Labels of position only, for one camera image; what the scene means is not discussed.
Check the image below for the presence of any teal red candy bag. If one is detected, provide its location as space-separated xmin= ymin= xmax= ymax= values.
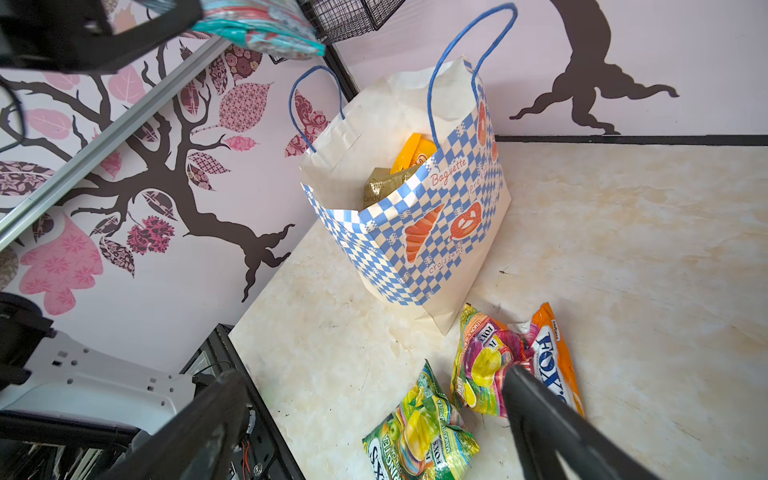
xmin=183 ymin=0 xmax=325 ymax=60

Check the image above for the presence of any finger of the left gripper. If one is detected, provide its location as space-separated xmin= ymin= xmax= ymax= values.
xmin=1 ymin=1 xmax=203 ymax=74

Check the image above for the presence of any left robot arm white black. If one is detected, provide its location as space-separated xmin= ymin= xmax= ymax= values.
xmin=1 ymin=1 xmax=203 ymax=443

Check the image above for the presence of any gold snack bag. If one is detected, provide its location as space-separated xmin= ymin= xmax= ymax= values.
xmin=363 ymin=165 xmax=420 ymax=208

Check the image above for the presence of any yellow orange snack bag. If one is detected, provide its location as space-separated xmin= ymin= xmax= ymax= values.
xmin=390 ymin=133 xmax=437 ymax=174

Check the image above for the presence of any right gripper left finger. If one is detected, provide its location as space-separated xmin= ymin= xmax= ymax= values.
xmin=101 ymin=370 xmax=247 ymax=480

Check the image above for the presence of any left aluminium rail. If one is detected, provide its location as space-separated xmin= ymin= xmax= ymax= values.
xmin=1 ymin=37 xmax=231 ymax=248

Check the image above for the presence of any black wire basket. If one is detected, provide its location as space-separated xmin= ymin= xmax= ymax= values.
xmin=297 ymin=0 xmax=405 ymax=44

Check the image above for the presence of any orange pink Fox's fruits bag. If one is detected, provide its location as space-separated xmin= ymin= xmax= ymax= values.
xmin=450 ymin=303 xmax=585 ymax=418

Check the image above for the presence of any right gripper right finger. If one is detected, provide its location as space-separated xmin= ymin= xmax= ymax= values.
xmin=502 ymin=365 xmax=657 ymax=479

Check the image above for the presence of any green Fox's candy bag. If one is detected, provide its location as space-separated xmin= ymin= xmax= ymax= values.
xmin=362 ymin=363 xmax=479 ymax=479

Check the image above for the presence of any blue checkered paper bag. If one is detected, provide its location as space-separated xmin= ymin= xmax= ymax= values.
xmin=287 ymin=2 xmax=520 ymax=336

